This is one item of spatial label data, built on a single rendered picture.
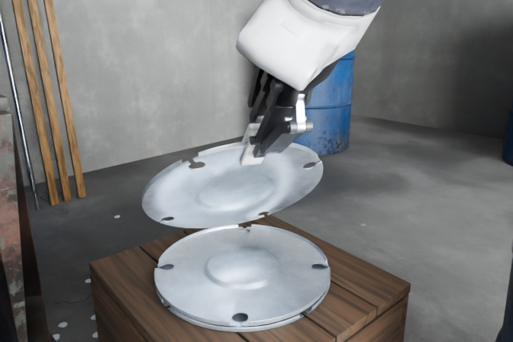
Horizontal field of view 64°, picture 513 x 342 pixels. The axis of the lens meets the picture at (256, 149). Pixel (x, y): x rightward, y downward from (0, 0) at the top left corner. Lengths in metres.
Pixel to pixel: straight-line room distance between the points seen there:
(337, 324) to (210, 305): 0.18
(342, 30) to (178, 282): 0.49
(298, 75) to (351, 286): 0.46
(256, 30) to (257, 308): 0.42
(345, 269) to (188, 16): 2.12
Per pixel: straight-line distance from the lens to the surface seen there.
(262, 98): 0.48
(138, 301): 0.69
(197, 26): 2.68
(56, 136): 2.01
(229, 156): 0.55
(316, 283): 0.69
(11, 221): 0.78
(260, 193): 0.70
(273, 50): 0.31
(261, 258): 0.73
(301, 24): 0.33
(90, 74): 2.35
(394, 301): 0.72
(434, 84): 3.49
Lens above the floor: 0.74
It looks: 16 degrees down
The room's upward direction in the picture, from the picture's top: straight up
